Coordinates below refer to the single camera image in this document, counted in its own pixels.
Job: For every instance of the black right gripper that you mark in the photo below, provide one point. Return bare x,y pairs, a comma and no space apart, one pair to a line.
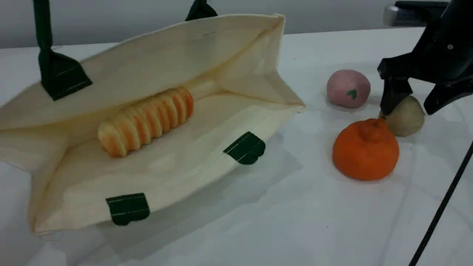
447,55

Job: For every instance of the long striped bread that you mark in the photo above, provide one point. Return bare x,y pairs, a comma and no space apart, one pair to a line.
146,122

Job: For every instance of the pink peach bun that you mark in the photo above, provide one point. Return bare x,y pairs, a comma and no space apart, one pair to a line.
347,87

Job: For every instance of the orange tangerine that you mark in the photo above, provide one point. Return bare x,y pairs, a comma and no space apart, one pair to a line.
366,153

